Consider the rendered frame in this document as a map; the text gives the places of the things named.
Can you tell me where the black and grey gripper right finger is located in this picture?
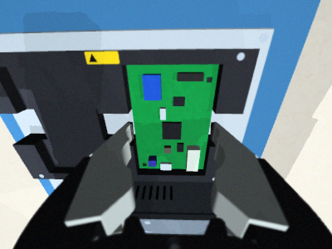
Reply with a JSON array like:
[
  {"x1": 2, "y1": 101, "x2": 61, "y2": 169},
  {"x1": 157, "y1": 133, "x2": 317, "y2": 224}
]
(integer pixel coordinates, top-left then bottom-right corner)
[{"x1": 210, "y1": 122, "x2": 332, "y2": 249}]

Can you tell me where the green circuit board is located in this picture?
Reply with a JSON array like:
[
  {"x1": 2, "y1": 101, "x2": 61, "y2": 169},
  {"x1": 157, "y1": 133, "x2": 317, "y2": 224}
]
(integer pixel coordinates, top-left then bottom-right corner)
[{"x1": 126, "y1": 65, "x2": 219, "y2": 171}]

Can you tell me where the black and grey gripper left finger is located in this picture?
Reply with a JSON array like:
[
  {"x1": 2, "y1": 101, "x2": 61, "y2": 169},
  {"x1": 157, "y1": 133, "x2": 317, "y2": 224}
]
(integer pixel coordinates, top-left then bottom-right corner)
[{"x1": 13, "y1": 121, "x2": 135, "y2": 249}]

